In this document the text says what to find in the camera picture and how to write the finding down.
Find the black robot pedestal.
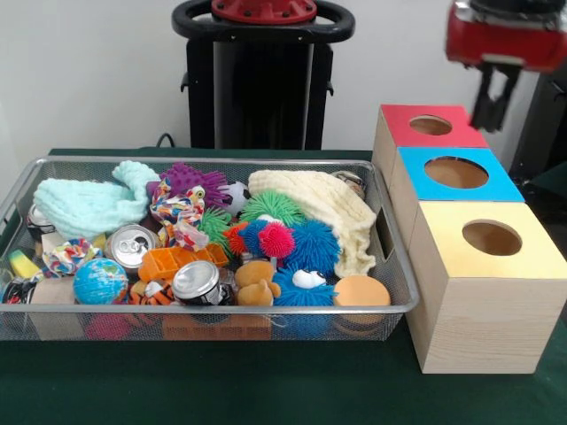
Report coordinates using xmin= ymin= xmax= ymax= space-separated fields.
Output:
xmin=171 ymin=0 xmax=356 ymax=151

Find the mint green knitted cloth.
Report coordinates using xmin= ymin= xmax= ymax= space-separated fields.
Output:
xmin=33 ymin=159 xmax=161 ymax=243

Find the purple spiky monster toy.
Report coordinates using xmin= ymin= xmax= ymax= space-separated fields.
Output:
xmin=159 ymin=162 xmax=229 ymax=213

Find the globe print ball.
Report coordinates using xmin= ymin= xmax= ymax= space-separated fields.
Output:
xmin=73 ymin=258 xmax=129 ymax=305

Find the wooden three-hole box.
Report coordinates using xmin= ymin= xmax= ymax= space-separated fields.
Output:
xmin=370 ymin=104 xmax=567 ymax=375

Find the dark green tablecloth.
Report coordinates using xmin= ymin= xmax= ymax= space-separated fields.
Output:
xmin=529 ymin=159 xmax=567 ymax=200
xmin=0 ymin=148 xmax=567 ymax=425

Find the blue spiky toy with eyes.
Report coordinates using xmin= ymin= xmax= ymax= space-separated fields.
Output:
xmin=272 ymin=264 xmax=338 ymax=307

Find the cream knitted cloth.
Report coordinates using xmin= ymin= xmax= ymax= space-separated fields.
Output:
xmin=247 ymin=170 xmax=377 ymax=278

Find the blue spiky ball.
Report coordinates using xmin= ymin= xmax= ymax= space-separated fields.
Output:
xmin=290 ymin=220 xmax=341 ymax=271

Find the orange foam disc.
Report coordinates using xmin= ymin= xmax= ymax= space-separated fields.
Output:
xmin=332 ymin=274 xmax=392 ymax=309

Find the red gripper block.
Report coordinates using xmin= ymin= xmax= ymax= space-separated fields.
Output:
xmin=444 ymin=2 xmax=567 ymax=133

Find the shallow metal mesh bin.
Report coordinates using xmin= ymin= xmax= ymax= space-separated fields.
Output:
xmin=0 ymin=155 xmax=421 ymax=342

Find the orange plastic tray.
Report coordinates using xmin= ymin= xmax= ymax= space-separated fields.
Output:
xmin=137 ymin=242 xmax=230 ymax=283

